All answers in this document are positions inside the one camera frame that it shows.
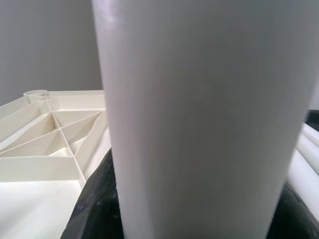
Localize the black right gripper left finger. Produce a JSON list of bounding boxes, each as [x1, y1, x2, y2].
[[59, 148, 125, 239]]

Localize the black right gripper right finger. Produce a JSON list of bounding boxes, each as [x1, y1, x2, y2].
[[275, 185, 319, 239]]

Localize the white plastic table top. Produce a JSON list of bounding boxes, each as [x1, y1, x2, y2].
[[0, 89, 113, 239]]

